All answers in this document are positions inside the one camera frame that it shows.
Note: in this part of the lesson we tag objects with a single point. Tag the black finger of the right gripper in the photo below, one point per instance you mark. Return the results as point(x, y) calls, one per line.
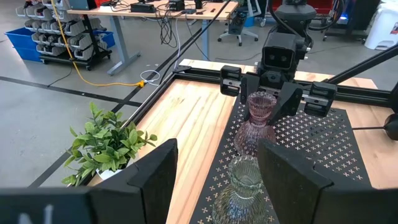
point(290, 99)
point(248, 88)

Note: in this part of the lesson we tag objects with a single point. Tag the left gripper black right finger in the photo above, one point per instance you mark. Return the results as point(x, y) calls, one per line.
point(298, 199)

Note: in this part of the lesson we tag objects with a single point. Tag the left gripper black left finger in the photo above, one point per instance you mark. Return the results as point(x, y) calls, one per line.
point(149, 193)

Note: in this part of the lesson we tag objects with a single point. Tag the pink glass candle holder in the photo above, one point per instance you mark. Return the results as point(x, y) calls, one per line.
point(255, 137)

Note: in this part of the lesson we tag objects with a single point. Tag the green glass candle holder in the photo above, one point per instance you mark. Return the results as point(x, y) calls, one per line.
point(242, 199)

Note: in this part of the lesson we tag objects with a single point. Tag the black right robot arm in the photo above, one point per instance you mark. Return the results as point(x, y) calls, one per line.
point(295, 15)

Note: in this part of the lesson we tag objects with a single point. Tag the black perforated metal shelf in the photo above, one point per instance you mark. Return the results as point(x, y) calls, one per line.
point(323, 143)

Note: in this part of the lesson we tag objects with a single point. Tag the green potted plant white pot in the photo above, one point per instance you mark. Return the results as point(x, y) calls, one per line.
point(105, 146)

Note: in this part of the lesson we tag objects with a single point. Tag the office chair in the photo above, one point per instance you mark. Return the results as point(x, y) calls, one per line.
point(237, 25)

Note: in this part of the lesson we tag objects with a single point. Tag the wooden desk grey legs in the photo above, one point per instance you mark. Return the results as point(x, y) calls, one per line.
point(217, 9)

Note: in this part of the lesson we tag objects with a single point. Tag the red cabinet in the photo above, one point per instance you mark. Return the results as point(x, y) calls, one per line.
point(323, 4)

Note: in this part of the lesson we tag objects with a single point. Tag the black box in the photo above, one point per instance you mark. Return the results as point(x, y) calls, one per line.
point(143, 7)
point(176, 5)

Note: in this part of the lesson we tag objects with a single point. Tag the white plastic bin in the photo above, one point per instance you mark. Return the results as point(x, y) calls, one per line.
point(382, 28)

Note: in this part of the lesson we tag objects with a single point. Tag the blue plastic bin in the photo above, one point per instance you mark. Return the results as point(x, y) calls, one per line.
point(109, 39)
point(21, 43)

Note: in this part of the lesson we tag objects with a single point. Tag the grey storage bin rack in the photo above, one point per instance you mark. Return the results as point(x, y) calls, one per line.
point(77, 40)

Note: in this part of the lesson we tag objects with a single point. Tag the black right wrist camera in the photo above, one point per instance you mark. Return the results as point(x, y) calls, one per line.
point(283, 53)

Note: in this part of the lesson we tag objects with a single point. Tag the black aluminium table frame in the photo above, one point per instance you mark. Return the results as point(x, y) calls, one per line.
point(357, 95)

